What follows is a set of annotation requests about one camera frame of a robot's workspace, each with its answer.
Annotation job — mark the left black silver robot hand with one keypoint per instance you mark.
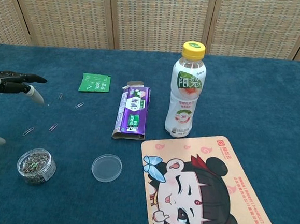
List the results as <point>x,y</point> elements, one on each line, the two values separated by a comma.
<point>9,86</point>

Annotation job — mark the silver paper clip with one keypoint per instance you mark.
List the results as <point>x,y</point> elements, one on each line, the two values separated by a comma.
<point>28,131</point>
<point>52,127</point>
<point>79,105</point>
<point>60,96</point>

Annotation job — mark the clear jar of paper clips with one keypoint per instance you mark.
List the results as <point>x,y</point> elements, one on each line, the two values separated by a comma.
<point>35,166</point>

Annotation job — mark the green foil sachet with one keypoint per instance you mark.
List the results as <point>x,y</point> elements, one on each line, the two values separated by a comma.
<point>95,83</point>

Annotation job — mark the purple toothpaste box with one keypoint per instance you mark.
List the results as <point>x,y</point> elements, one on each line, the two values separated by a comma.
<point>133,110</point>

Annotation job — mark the clear round plastic lid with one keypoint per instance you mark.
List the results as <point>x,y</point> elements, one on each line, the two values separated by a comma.
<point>106,167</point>

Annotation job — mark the yellow capped drink bottle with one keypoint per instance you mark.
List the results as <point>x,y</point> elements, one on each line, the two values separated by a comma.
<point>185,94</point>

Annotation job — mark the cartoon girl mouse pad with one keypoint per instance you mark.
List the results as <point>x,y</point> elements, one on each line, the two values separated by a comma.
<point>198,193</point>

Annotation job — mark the blue fuzzy table cloth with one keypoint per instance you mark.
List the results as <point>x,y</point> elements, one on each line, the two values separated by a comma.
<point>244,98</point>

